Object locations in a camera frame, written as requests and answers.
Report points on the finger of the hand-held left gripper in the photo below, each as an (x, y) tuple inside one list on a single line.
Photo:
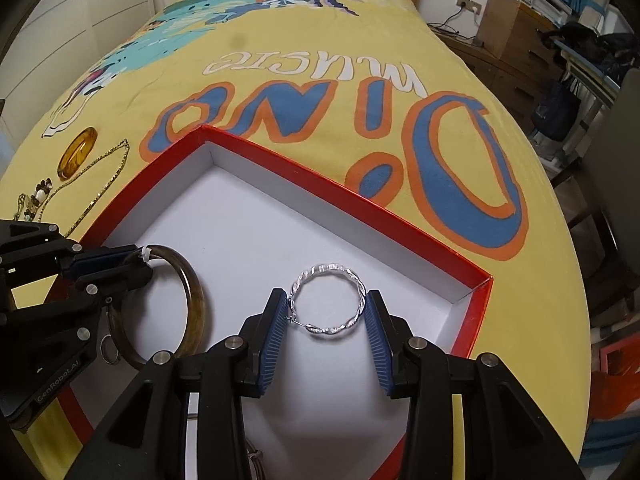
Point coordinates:
[(107, 259), (122, 280)]

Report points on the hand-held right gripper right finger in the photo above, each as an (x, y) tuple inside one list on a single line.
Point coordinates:
[(377, 345)]

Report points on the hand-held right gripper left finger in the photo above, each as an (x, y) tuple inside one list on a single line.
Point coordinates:
[(272, 340)]

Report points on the dark brown bangle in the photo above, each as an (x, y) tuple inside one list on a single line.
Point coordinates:
[(197, 305)]

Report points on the silver jewellery pieces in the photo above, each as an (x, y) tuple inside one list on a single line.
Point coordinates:
[(37, 192)]

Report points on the amber bangle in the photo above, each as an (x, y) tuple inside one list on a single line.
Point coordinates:
[(91, 136)]

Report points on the red cardboard box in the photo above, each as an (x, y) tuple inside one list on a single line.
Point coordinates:
[(280, 210)]

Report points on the white wardrobe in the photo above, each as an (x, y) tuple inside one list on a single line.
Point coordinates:
[(75, 20)]

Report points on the red plastic object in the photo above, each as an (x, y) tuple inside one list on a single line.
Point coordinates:
[(620, 360)]

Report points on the yellow printed blanket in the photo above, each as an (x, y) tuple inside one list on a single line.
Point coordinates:
[(300, 85)]

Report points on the grey desk chair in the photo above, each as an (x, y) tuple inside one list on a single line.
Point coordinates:
[(617, 185)]

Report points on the low wooden bedside cabinet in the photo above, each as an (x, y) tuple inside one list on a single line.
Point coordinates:
[(490, 75)]

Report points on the dark blue bag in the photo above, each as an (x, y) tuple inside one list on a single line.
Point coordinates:
[(555, 110)]

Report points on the wooden drawer chest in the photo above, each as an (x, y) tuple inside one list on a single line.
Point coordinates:
[(535, 35)]

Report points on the study desk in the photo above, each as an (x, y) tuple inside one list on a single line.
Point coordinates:
[(595, 72)]

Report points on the black bag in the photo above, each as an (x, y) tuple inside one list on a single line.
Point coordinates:
[(575, 40)]

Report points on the wall socket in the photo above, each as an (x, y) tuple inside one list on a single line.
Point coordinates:
[(470, 3)]

